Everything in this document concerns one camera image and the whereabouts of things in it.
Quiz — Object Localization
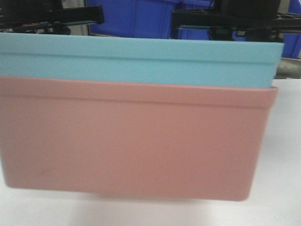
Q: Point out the light blue plastic box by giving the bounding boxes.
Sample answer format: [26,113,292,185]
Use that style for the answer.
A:
[0,33,283,88]

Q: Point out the stainless steel shelf rack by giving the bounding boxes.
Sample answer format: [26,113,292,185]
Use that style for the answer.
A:
[62,0,301,79]

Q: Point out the blue storage bin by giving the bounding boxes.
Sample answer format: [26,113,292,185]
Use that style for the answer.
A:
[174,0,222,40]
[86,0,180,39]

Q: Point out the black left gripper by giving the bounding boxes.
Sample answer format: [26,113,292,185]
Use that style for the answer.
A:
[0,0,104,34]

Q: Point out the blue storage bin right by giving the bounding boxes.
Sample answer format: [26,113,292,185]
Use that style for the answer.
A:
[174,0,222,40]

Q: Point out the pink plastic box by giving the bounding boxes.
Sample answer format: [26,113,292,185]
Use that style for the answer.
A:
[0,76,277,201]

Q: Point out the blue storage bin left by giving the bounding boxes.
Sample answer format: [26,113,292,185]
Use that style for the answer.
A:
[86,0,180,39]

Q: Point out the blue bin far right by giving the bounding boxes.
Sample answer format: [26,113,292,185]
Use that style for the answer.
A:
[282,0,301,59]

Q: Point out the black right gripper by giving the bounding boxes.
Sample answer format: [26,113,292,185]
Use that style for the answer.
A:
[171,0,301,42]

